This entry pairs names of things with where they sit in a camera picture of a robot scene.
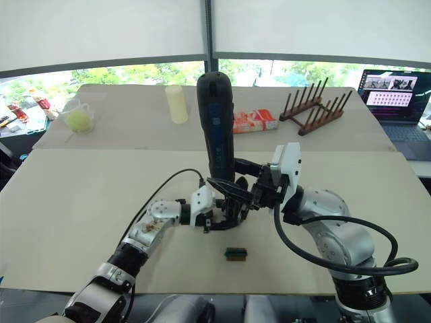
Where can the brown wooden peg rack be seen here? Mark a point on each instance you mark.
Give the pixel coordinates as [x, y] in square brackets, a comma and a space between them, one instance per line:
[313, 111]

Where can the bottle with red label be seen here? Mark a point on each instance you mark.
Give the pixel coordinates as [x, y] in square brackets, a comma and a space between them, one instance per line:
[42, 102]

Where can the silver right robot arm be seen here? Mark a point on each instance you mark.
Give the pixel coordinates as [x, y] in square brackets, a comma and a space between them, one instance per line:
[340, 235]

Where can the black chair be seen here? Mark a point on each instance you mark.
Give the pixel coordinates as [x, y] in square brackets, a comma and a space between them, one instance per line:
[6, 165]

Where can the black gripper body workpiece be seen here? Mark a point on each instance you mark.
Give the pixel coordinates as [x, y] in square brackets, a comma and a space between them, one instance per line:
[236, 210]

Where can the yellow-green tennis ball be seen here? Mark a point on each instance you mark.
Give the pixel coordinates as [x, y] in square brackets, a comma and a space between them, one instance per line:
[77, 121]

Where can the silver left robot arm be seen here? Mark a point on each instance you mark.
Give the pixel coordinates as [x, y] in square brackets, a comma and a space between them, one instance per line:
[141, 232]

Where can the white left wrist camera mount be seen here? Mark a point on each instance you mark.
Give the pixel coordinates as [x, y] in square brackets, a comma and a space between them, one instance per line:
[202, 200]

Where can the small green black finger piece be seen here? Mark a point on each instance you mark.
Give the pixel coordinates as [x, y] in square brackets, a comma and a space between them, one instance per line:
[236, 254]

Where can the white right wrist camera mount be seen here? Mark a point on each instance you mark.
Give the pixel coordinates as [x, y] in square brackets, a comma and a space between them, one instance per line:
[289, 161]

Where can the dark rounded shape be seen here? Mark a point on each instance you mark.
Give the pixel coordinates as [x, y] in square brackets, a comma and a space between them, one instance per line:
[185, 309]

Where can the clear plastic measuring cup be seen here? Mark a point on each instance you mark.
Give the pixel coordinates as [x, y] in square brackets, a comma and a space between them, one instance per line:
[75, 117]

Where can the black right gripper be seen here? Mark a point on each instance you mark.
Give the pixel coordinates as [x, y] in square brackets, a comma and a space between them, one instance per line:
[266, 193]

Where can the orange white snack package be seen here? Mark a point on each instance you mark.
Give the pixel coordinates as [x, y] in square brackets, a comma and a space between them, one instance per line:
[256, 121]

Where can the black electric screwdriver blue label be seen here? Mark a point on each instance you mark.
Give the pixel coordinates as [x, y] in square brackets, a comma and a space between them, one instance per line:
[215, 134]

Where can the open dark laptop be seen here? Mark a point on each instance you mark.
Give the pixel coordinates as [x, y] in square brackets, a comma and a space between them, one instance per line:
[394, 101]

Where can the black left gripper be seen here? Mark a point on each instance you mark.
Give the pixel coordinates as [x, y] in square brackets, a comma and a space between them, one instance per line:
[204, 220]

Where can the cream plastic cylinder bottle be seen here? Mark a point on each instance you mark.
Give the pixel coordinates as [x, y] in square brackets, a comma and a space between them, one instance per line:
[176, 104]

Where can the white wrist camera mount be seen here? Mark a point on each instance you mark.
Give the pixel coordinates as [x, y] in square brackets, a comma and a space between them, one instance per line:
[289, 161]
[202, 200]

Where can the grey window frame post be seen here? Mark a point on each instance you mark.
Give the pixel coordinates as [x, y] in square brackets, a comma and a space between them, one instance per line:
[211, 40]

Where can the blue plastic tray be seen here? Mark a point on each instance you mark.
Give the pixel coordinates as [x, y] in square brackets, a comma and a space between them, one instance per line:
[27, 129]

